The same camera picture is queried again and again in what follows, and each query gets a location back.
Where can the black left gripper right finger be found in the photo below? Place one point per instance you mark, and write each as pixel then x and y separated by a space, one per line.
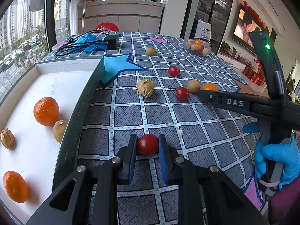
pixel 205 194

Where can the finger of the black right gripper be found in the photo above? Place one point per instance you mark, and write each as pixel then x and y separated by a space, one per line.
pixel 207 96

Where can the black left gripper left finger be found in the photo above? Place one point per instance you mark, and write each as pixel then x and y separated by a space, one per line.
pixel 89 193

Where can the smooth small orange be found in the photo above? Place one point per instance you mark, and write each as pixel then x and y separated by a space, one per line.
pixel 210 87

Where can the tan longan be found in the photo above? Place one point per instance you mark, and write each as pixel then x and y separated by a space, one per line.
pixel 59 130
pixel 150 51
pixel 193 86

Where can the red cherry tomato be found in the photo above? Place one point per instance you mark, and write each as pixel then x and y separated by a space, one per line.
pixel 182 93
pixel 173 71
pixel 148 144

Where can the blue gloved right hand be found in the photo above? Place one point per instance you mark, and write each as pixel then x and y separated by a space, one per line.
pixel 285 153

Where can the clear glass fruit bowl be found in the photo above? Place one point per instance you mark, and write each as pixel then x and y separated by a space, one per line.
pixel 197 47

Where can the checkered blue tablecloth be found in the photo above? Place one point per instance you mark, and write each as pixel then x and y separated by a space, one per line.
pixel 203 134

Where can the white paper bag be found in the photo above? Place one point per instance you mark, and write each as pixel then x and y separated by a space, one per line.
pixel 203 30

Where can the mandarin orange near corner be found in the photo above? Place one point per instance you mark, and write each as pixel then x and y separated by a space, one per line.
pixel 16 187

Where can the tan longan in tray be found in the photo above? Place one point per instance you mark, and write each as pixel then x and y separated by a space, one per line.
pixel 59 130

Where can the white tray with green rim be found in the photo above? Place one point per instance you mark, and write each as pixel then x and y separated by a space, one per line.
pixel 35 154

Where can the wrinkled mandarin orange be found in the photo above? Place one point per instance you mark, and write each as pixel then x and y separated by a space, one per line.
pixel 46 111

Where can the brown walnut in tray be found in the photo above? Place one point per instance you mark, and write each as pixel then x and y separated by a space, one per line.
pixel 8 139

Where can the white cabinet counter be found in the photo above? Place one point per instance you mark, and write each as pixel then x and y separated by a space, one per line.
pixel 127 15

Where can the black power adapter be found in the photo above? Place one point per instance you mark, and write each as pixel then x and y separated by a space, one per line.
pixel 112 41

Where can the red round stool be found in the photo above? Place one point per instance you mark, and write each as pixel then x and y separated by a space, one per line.
pixel 107 26

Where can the wall mounted television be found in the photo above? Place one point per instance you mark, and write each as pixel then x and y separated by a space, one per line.
pixel 247 21

